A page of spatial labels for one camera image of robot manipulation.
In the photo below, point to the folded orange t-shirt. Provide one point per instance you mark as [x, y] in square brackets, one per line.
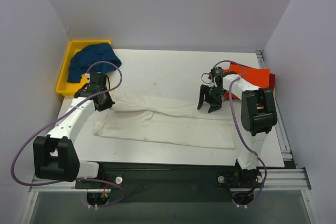
[258, 77]

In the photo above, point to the white t-shirt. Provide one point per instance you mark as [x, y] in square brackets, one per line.
[161, 120]

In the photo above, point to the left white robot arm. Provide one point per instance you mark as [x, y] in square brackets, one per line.
[55, 157]

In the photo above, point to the blue t-shirt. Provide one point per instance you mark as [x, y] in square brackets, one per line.
[89, 55]

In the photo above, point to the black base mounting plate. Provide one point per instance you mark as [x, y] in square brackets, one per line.
[168, 193]

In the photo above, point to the aluminium frame rail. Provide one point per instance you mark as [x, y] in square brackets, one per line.
[219, 177]

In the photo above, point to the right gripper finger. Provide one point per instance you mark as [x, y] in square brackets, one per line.
[214, 107]
[202, 95]

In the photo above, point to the yellow plastic bin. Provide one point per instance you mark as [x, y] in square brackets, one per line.
[64, 87]

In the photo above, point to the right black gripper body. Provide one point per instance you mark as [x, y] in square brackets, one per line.
[210, 95]

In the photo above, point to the folded dark red t-shirt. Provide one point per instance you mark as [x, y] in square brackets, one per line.
[272, 81]

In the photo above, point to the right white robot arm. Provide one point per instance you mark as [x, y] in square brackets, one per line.
[257, 114]

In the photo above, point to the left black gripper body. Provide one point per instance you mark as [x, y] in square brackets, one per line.
[104, 100]

